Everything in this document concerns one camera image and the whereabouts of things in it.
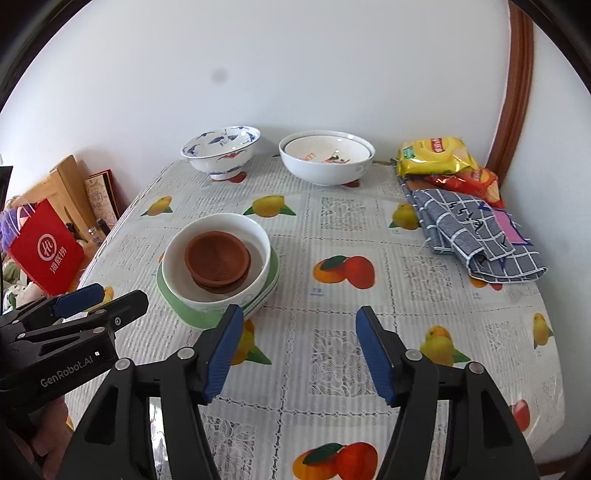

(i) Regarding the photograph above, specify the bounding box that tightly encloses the large white bowl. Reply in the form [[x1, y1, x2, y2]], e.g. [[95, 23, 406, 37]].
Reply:
[[278, 131, 376, 186]]

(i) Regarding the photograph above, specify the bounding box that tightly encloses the green square plate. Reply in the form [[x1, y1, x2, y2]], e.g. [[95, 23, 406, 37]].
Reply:
[[156, 247, 281, 332]]

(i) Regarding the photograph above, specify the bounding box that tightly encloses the person's left hand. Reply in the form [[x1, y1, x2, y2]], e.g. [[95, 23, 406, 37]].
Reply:
[[28, 399, 75, 480]]

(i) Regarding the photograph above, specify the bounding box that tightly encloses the red snack bag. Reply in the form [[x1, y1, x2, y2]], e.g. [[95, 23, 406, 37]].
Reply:
[[427, 167, 505, 208]]

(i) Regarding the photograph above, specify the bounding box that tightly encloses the white bowl with print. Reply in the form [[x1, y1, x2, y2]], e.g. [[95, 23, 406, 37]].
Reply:
[[284, 137, 371, 165]]

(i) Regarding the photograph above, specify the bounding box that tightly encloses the blue patterned porcelain bowl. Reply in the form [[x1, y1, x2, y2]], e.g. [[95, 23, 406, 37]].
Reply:
[[180, 126, 261, 182]]

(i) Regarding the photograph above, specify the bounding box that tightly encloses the small brown bowl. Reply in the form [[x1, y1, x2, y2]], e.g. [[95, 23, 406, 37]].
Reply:
[[185, 232, 252, 291]]

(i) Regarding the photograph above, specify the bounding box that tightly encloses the wooden box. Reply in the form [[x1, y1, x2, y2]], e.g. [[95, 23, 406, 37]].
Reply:
[[50, 154, 96, 222]]

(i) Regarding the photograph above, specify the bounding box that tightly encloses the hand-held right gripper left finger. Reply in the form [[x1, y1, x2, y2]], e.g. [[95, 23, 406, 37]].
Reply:
[[58, 304, 245, 480]]

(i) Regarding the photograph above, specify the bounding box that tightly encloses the blue checked dish cloth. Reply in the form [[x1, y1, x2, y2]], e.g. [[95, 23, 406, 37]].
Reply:
[[402, 178, 549, 282]]

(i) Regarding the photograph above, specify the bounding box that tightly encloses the pink paper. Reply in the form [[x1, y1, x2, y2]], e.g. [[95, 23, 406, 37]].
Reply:
[[492, 208, 528, 245]]

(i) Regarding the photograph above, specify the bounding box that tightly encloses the patterned book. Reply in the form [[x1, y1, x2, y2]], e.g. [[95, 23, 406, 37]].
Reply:
[[84, 170, 122, 227]]

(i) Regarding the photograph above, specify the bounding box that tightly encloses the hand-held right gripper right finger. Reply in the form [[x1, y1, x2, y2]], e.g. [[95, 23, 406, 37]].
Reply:
[[355, 305, 541, 480]]

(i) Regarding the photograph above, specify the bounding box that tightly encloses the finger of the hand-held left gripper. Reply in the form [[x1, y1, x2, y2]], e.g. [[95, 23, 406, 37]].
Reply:
[[0, 283, 105, 334], [18, 289, 150, 345]]

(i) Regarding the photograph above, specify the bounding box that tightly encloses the red paper bag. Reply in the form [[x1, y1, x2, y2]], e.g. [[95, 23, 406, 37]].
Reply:
[[9, 198, 85, 297]]

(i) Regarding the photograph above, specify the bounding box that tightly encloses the yellow snack bag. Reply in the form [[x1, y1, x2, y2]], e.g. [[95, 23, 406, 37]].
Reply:
[[397, 137, 481, 178]]

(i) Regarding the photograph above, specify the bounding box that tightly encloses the white spotted cloth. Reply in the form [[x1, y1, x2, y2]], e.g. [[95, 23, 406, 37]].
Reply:
[[0, 258, 33, 311]]

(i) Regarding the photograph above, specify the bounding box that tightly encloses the fruit printed tablecloth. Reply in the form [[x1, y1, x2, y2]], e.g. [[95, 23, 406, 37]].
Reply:
[[65, 154, 566, 480]]

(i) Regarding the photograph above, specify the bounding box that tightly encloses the small white bowl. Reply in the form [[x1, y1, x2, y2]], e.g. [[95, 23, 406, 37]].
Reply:
[[161, 213, 271, 317]]

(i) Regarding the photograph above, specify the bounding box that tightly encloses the brown wooden door frame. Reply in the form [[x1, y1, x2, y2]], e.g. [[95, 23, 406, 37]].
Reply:
[[485, 9, 535, 178]]

